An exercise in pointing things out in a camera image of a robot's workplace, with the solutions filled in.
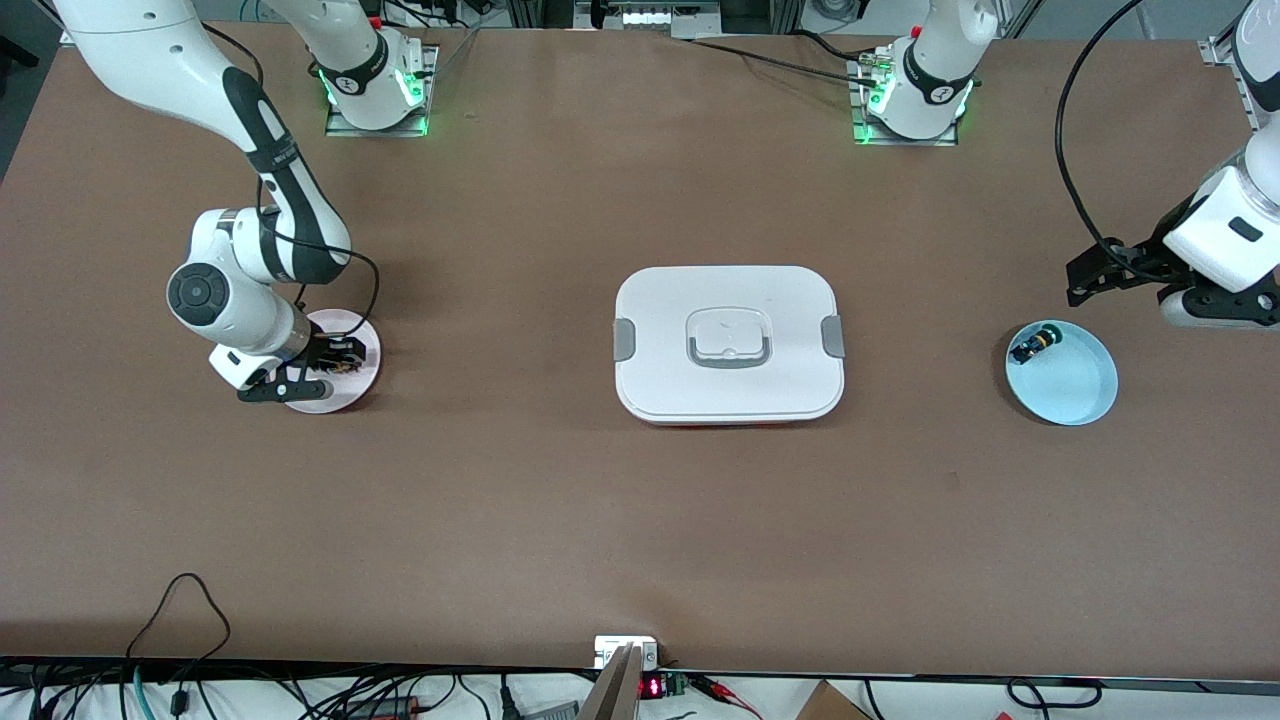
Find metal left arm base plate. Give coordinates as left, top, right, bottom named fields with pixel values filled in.
left=849, top=50, right=961, bottom=148

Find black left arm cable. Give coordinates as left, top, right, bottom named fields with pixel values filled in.
left=1056, top=0, right=1191, bottom=286

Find black cable across table edge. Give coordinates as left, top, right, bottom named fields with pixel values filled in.
left=688, top=36, right=883, bottom=89

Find grey flat bar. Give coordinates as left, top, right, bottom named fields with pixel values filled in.
left=577, top=644, right=647, bottom=720

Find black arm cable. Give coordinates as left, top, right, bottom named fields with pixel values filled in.
left=200, top=24, right=382, bottom=341
left=1056, top=0, right=1191, bottom=286

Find white lunch box grey latches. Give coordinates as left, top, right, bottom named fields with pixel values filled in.
left=612, top=265, right=847, bottom=428

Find light blue round plate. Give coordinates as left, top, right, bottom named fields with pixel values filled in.
left=1004, top=319, right=1119, bottom=427

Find pink round plate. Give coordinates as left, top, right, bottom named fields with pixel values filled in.
left=283, top=308, right=383, bottom=415

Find white metal bracket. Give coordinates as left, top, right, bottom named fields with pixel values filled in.
left=593, top=635, right=660, bottom=670

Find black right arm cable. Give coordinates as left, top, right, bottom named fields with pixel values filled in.
left=200, top=24, right=382, bottom=341

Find aluminium frame rail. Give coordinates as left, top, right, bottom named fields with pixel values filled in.
left=1199, top=34, right=1261, bottom=133

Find brown cardboard piece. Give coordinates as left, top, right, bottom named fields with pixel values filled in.
left=794, top=680, right=873, bottom=720

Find black coiled thin cable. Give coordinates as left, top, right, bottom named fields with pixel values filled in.
left=1004, top=677, right=1103, bottom=711

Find blue black small part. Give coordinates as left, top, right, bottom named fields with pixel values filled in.
left=1010, top=322, right=1063, bottom=366

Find red clip leads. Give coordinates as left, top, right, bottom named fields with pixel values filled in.
left=688, top=674, right=763, bottom=719

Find black looped cable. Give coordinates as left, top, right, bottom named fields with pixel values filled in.
left=124, top=572, right=234, bottom=691

